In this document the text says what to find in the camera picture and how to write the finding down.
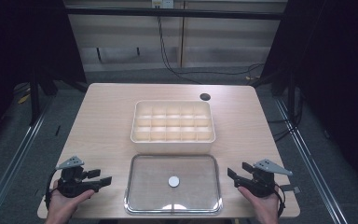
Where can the metal floor rail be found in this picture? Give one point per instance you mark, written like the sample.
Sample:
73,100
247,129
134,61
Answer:
9,168
310,161

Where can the black curtain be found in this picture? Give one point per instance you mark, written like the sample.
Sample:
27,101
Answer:
338,77
18,46

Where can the yellow floor object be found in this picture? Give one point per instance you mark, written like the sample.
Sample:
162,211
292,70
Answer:
23,98

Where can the person's left hand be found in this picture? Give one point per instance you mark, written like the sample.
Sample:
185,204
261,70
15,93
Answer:
65,205

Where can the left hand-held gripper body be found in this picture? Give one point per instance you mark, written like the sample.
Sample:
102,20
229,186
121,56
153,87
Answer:
71,182

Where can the clear plastic lid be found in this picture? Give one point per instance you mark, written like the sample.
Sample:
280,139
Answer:
155,186

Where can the black metal stand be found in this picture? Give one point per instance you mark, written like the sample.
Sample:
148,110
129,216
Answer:
291,96
34,99

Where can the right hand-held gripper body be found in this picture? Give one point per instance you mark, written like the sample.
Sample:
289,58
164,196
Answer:
262,182

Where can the white compartment storage box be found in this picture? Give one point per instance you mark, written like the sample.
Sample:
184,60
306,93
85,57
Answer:
173,124

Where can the black horizontal bar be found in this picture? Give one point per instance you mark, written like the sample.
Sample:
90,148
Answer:
167,13

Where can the person's right hand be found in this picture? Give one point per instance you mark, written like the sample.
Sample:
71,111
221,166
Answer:
261,203

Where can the white wall socket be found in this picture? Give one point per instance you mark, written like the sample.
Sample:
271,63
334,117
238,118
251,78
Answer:
162,3

